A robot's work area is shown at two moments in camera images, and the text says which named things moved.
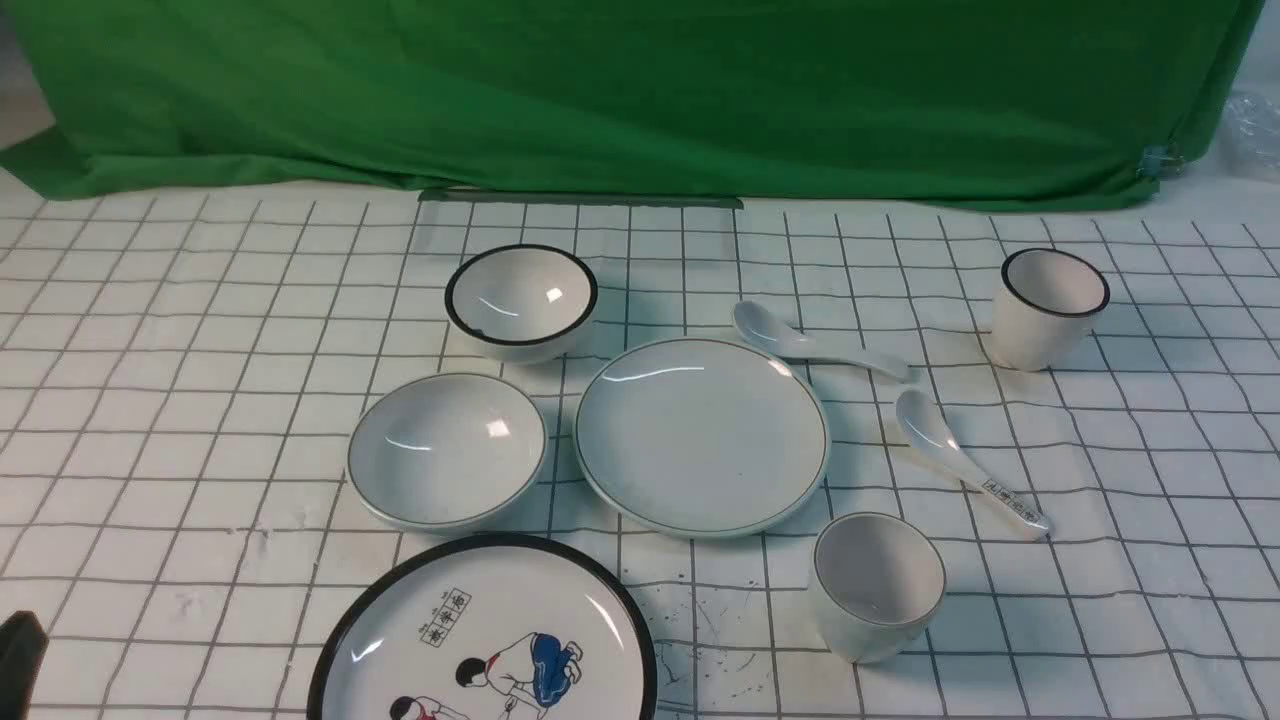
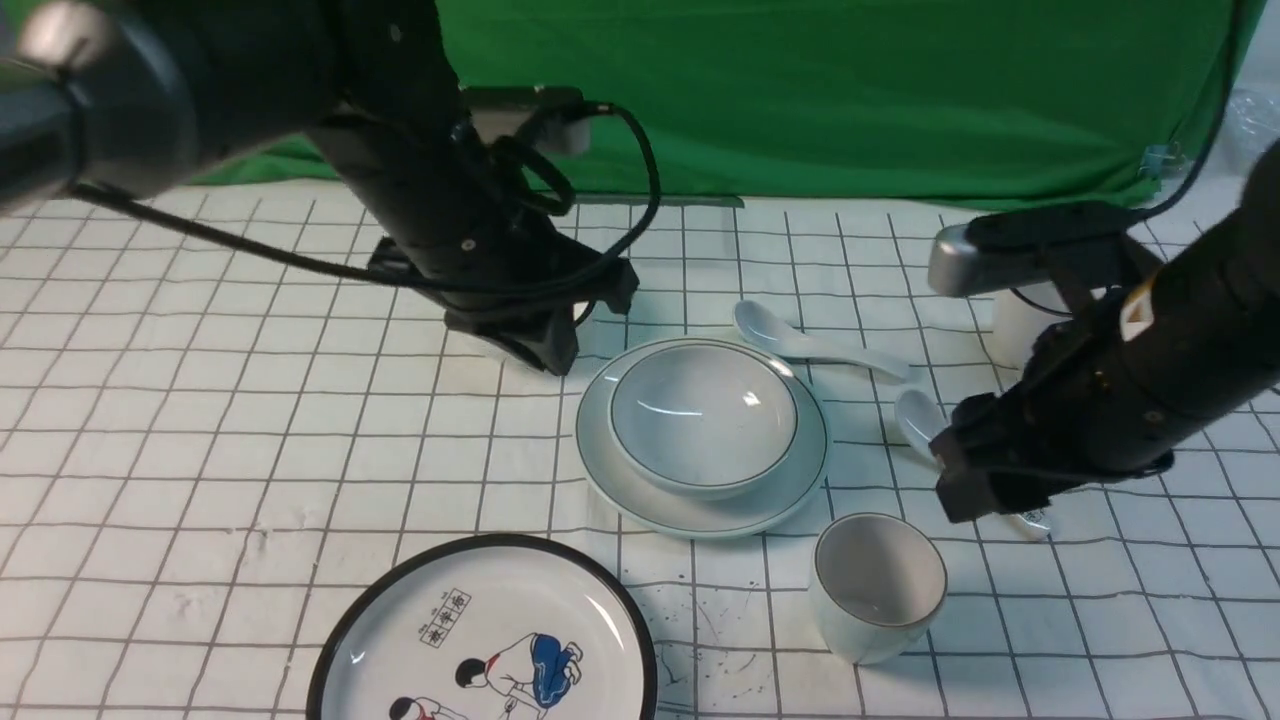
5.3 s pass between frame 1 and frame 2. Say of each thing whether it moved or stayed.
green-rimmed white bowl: moved
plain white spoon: stayed
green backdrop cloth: stayed
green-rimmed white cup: stayed
